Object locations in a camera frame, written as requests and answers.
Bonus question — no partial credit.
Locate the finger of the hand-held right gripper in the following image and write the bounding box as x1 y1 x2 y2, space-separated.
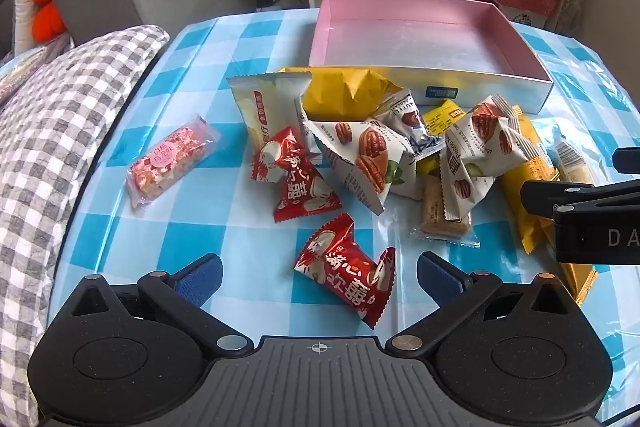
520 179 640 222
612 148 640 175

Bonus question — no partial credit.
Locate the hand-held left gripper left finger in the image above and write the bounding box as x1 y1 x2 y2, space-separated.
64 254 253 358

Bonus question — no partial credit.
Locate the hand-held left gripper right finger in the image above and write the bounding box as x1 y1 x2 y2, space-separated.
385 251 576 358

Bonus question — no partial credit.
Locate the long orange-yellow snack packet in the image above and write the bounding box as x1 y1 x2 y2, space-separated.
500 114 599 305

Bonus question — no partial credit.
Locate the clear wafer cracker packet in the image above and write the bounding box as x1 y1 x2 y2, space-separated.
410 176 482 249

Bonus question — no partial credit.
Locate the white pecan snack packet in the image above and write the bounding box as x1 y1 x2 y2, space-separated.
300 118 407 214
440 96 542 224

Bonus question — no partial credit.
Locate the red candy packet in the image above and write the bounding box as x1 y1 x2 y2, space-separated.
250 127 343 224
292 213 397 330

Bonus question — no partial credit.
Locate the white and green snack packet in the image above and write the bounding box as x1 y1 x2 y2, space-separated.
387 158 427 202

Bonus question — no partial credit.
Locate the pink nougat bar packet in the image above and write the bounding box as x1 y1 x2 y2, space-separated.
125 116 222 211

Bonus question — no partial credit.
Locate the small yellow snack packet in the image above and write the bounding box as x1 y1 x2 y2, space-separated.
421 103 467 138

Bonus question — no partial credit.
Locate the silver truffle snack packet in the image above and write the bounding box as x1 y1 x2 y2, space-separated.
372 89 447 165

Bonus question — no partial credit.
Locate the white and yellow snack packet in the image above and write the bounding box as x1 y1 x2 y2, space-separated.
227 72 313 152

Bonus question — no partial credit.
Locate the pink cardboard box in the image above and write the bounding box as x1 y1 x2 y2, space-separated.
307 0 553 114

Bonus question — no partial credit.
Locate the large yellow snack packet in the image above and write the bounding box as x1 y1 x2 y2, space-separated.
277 67 401 120

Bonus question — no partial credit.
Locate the blue checked tablecloth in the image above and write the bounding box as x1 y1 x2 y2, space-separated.
47 9 640 427

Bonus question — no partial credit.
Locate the grey checked pillow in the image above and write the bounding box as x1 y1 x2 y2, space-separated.
0 25 172 427

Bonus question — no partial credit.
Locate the orange plush toy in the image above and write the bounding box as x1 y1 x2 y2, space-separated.
31 0 69 44

